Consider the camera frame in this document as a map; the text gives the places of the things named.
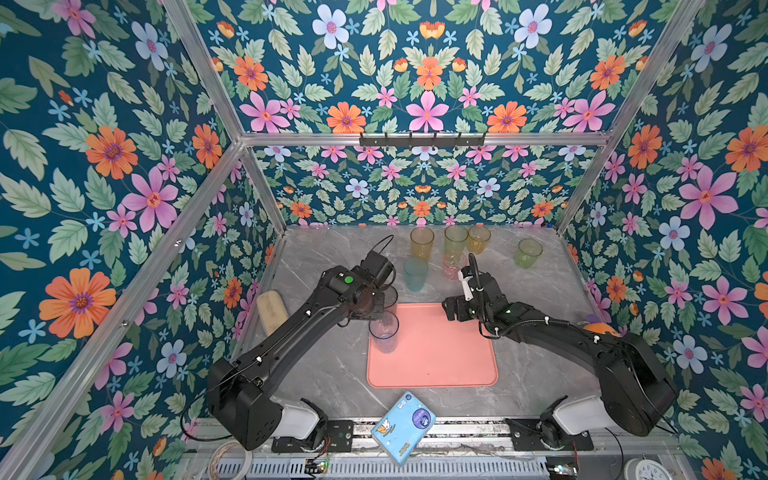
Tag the blue cartoon box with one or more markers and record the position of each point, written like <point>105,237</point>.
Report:
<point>403,427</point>

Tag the dark grey plastic cup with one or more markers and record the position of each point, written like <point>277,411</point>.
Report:
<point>391,298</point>

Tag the yellow plastic cup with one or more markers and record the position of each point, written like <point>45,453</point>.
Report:
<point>421,241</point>

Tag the orange plush toy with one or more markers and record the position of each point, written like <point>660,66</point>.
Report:
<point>601,328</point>

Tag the black hook rail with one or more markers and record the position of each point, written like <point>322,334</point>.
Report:
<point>408,140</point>

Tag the pink rectangular tray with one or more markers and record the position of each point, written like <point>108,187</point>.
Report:
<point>432,352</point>

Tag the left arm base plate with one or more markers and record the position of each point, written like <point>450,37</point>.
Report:
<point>328,436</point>

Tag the teal plastic cup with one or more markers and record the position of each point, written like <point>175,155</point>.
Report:
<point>416,270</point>

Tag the clear tape roll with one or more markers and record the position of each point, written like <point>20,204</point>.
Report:
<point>230,460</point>

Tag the olive green plastic cup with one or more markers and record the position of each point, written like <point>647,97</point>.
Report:
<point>455,238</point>

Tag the light green plastic cup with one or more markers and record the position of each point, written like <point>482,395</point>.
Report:
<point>529,251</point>

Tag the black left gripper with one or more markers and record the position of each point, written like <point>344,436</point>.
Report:
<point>379,313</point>

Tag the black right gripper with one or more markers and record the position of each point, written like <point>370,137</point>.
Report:
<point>461,314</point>

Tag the amber plastic cup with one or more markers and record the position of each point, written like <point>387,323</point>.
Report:
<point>478,238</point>

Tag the blue translucent plastic cup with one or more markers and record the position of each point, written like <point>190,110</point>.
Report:
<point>383,332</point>

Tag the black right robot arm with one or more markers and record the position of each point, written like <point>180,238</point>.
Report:
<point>635,390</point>

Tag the white clock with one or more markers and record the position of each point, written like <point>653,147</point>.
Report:
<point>645,469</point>

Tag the pink plastic cup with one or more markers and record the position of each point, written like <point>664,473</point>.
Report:
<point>453,263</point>

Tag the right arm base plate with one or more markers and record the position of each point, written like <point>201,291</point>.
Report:
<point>534,434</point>

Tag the beige sponge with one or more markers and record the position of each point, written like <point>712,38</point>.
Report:
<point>271,311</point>

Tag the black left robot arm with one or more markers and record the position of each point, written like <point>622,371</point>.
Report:
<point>241,394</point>

